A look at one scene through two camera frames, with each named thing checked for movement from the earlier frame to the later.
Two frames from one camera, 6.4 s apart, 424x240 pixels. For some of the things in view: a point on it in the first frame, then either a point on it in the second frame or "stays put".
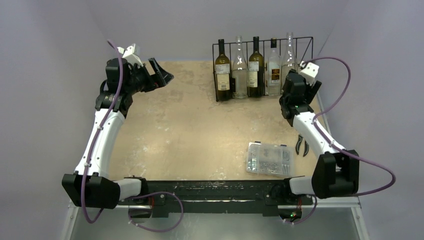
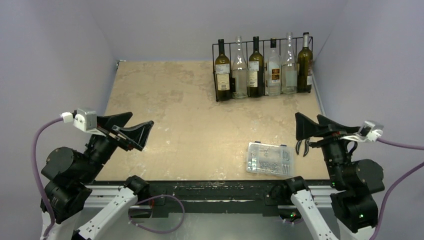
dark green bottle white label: [256, 71] stays put
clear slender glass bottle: [239, 72] stays put
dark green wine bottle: [222, 74] stays put
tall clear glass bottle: [289, 60] stays put
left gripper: [160, 79] -> [136, 135]
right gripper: [315, 88] -> [327, 135]
